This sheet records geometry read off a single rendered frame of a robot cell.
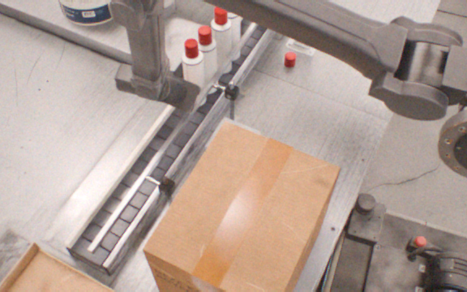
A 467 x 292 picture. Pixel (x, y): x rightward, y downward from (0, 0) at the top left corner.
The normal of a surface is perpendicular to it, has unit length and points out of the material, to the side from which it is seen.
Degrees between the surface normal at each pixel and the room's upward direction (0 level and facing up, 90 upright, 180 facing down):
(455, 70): 19
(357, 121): 0
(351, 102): 0
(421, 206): 0
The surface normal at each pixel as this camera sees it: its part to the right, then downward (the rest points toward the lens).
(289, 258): 0.00, -0.56
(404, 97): -0.33, 0.92
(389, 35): 0.22, -0.15
